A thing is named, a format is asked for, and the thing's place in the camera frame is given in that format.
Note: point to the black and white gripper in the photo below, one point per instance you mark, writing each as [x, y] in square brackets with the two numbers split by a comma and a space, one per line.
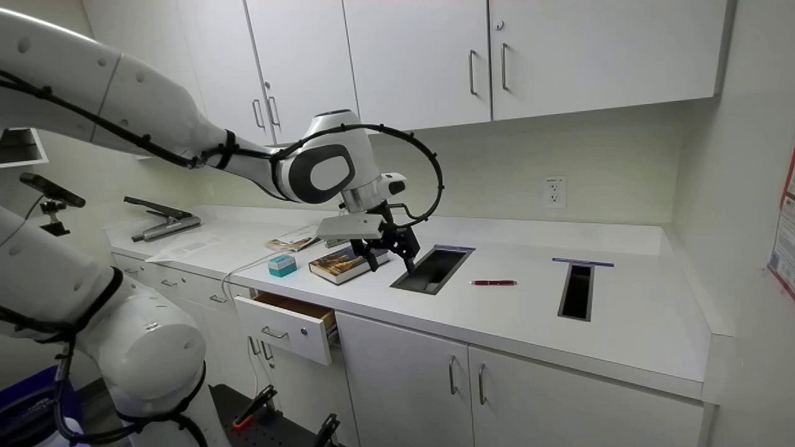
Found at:
[371, 232]

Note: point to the red pen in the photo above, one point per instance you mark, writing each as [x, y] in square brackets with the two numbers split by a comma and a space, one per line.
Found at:
[489, 282]

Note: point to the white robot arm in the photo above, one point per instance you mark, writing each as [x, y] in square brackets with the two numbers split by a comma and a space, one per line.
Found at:
[150, 350]

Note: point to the small blue box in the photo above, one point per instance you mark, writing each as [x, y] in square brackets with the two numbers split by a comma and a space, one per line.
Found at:
[282, 263]

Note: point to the dark hardcover book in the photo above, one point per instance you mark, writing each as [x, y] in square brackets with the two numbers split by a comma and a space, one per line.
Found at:
[339, 267]

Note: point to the small flat packet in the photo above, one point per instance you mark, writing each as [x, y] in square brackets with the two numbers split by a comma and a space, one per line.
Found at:
[292, 246]

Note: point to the open white drawer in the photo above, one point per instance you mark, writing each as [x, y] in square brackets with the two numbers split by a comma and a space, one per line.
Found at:
[288, 324]

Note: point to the white lower cabinets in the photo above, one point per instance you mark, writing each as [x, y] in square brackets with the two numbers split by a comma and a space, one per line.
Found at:
[397, 386]

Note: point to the white cabinets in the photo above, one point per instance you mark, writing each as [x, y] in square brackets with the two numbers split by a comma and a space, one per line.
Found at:
[268, 65]
[397, 386]

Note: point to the grey metal stapler tool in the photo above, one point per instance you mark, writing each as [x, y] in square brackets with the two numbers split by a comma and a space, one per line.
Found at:
[170, 218]

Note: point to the white upper cabinets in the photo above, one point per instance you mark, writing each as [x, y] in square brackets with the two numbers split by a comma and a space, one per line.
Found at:
[268, 65]

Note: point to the blue bin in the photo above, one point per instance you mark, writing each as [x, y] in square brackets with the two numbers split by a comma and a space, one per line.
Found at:
[27, 412]

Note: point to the wall power outlet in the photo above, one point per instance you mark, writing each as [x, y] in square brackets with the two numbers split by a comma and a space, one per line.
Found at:
[555, 192]

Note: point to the black handled tool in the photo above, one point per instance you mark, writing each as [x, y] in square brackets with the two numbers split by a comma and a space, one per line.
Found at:
[324, 434]

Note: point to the red handled tool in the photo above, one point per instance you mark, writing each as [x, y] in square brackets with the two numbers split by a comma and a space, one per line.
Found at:
[254, 407]

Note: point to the black camera on stand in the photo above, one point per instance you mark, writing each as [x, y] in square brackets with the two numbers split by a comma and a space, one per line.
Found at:
[56, 200]

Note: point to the white wall shelf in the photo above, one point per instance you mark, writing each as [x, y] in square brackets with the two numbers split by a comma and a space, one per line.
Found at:
[21, 147]

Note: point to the red and white wall poster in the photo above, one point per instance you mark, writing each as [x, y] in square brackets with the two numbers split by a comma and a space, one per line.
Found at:
[784, 248]

